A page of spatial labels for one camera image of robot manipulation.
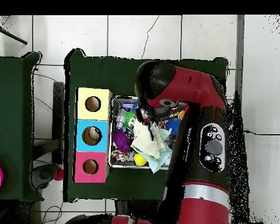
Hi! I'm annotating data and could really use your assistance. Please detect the silver mesh bin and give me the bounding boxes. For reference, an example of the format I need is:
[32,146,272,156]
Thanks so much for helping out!
[108,95,171,170]

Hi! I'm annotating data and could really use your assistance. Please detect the tall black object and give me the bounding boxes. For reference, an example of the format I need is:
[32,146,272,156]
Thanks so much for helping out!
[52,81,65,164]

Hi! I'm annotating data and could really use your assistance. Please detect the colourful patterned fabric toy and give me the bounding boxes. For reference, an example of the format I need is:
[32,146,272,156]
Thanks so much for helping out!
[110,149,130,163]

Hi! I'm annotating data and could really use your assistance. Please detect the small red ball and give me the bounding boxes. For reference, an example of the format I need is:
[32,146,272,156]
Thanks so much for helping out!
[53,167,64,181]

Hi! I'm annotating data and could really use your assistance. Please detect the mint green knitted cloth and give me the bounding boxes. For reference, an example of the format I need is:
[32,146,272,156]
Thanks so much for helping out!
[130,128,174,174]

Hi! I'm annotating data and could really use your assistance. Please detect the green spiky toy with eyes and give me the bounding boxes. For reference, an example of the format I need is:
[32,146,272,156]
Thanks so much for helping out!
[124,111,137,128]

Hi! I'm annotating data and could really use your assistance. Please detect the purple spiky ball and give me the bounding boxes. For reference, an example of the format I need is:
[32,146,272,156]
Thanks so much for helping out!
[111,128,132,153]

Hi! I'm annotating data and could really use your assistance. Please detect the cream knitted cloth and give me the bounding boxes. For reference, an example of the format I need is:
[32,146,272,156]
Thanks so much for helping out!
[130,120,166,160]

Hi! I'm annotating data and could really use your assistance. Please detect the blue spiky ball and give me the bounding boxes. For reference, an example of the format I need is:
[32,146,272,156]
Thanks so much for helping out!
[165,117,181,136]

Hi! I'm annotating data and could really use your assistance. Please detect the dark grey rounded object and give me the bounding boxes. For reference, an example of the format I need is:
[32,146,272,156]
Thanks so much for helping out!
[31,163,59,190]

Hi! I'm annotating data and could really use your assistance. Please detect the dark green tablecloth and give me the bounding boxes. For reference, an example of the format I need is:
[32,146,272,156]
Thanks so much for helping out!
[63,48,229,203]
[0,51,44,202]

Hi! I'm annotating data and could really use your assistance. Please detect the yellow ball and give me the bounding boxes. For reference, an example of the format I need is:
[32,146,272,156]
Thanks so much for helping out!
[133,153,147,167]

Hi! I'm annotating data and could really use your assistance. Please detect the wooden three-hole box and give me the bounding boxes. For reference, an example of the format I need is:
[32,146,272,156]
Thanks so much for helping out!
[72,87,113,184]

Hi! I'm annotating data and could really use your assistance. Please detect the black rod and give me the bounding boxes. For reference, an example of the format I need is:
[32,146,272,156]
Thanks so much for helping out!
[0,24,28,46]

